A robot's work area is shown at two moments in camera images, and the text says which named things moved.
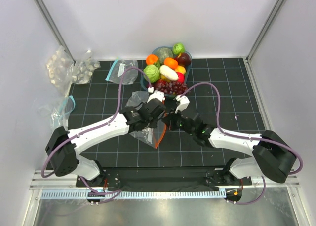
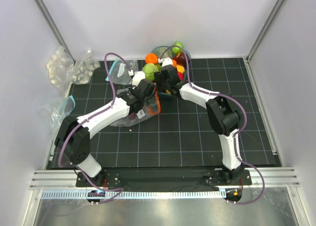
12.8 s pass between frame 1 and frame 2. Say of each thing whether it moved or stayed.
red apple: stayed
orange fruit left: stayed
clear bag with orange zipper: moved
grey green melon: stayed
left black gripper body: moved
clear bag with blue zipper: stayed
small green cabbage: stayed
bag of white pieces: stayed
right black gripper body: moved
